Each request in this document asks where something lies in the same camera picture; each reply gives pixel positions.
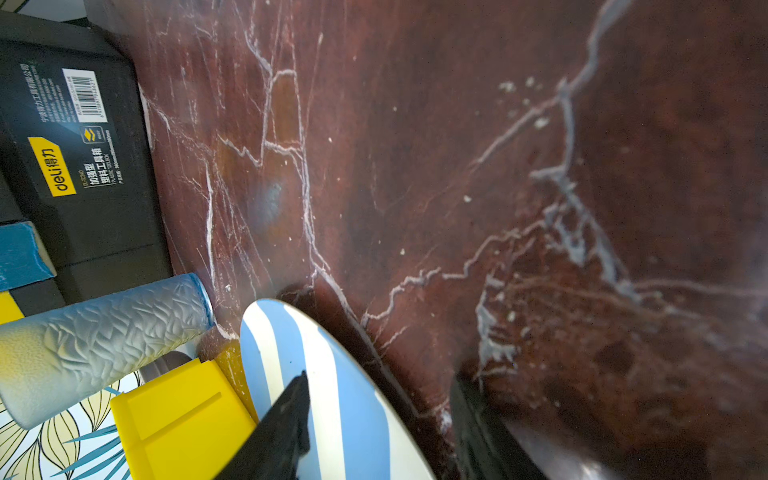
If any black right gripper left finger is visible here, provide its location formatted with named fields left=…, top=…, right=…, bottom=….
left=215, top=371, right=311, bottom=480

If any yellow plastic bin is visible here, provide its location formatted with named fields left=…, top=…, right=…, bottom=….
left=110, top=341, right=259, bottom=479

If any blue striped plate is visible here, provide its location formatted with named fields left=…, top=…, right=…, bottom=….
left=240, top=299, right=434, bottom=479

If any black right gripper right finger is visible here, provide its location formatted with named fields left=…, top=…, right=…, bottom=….
left=449, top=376, right=546, bottom=480

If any yellow black plastic toolbox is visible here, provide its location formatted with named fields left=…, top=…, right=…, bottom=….
left=1, top=12, right=172, bottom=316

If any blue textured plastic cup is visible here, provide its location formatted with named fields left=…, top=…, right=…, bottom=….
left=1, top=274, right=215, bottom=429

